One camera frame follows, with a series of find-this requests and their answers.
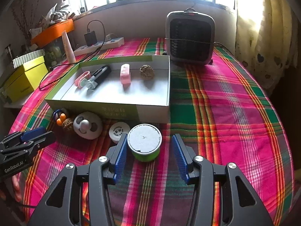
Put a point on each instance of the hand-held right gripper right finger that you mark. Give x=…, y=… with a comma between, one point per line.
x=180, y=157

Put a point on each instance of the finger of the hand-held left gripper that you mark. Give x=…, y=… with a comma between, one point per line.
x=45, y=138
x=33, y=133

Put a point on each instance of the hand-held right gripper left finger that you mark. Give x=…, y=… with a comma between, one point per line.
x=120, y=160

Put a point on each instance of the brown walnut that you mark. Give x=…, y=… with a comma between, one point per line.
x=69, y=124
x=145, y=71

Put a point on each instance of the small white round jar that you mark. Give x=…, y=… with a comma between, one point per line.
x=118, y=131

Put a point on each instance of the green spool white cap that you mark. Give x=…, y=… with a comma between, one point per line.
x=144, y=137

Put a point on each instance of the white round gadget grey patches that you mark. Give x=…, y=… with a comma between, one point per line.
x=87, y=126

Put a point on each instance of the pink white carabiner clip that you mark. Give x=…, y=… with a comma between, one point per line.
x=81, y=81

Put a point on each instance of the green white cardboard box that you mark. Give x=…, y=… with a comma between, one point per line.
x=131, y=91

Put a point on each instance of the black rectangular device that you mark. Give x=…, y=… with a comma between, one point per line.
x=101, y=74

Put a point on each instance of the yellow box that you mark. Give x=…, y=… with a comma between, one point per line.
x=25, y=77

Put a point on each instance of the pink green plaid tablecloth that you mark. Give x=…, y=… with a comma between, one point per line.
x=223, y=113

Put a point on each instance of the green white striped box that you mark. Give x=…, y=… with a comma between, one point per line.
x=28, y=57

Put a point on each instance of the clear container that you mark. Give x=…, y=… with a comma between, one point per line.
x=54, y=54

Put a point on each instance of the cream tube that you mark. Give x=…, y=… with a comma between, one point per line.
x=69, y=49

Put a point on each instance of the orange tray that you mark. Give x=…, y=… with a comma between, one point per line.
x=53, y=31

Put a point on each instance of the dried branches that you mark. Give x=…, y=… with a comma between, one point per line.
x=22, y=26

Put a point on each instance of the black charger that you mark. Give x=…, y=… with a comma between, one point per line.
x=90, y=38

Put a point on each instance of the white power strip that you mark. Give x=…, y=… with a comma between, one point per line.
x=110, y=43

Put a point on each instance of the grey black space heater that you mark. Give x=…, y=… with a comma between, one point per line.
x=190, y=37

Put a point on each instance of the heart print curtain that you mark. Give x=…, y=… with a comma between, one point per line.
x=263, y=35

